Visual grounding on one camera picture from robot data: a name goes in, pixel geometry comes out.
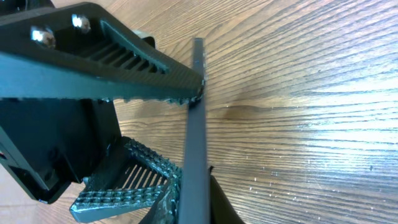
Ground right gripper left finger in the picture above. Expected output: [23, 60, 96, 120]
[1, 1, 205, 104]

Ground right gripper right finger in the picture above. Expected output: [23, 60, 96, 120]
[70, 137, 182, 223]

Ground Galaxy smartphone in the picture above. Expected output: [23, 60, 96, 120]
[178, 38, 211, 224]

